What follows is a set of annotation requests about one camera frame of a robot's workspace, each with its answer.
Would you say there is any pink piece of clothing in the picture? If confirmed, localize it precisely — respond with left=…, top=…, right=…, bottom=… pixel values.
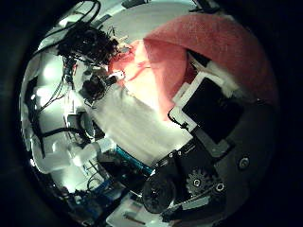
left=108, top=13, right=280, bottom=123

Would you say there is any teal blue crate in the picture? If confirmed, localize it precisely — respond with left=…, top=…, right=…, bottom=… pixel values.
left=114, top=146, right=155, bottom=176

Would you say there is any white plastic tray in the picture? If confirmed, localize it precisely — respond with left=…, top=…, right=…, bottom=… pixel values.
left=105, top=194, right=166, bottom=227

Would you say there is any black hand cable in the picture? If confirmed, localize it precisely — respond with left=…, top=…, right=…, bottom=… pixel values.
left=40, top=0, right=102, bottom=42

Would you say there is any blue cable bundle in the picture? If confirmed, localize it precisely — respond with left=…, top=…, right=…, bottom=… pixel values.
left=79, top=180, right=112, bottom=214

